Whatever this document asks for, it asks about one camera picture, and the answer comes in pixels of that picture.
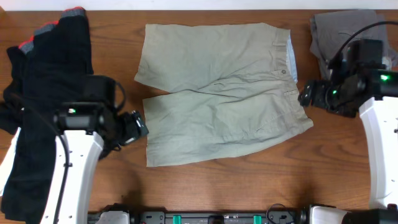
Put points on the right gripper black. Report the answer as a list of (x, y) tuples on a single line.
[(321, 87)]

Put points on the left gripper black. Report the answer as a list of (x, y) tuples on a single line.
[(133, 132)]

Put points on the khaki shorts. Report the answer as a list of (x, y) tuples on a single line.
[(227, 91)]

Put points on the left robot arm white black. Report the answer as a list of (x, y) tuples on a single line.
[(85, 132)]

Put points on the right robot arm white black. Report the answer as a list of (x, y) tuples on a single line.
[(372, 95)]

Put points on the folded grey shorts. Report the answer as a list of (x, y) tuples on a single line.
[(330, 30)]

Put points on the black garment with red-grey trim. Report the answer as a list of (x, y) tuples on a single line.
[(49, 69)]

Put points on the white garment under pile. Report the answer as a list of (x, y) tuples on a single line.
[(8, 161)]

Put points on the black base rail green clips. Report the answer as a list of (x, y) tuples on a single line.
[(277, 213)]

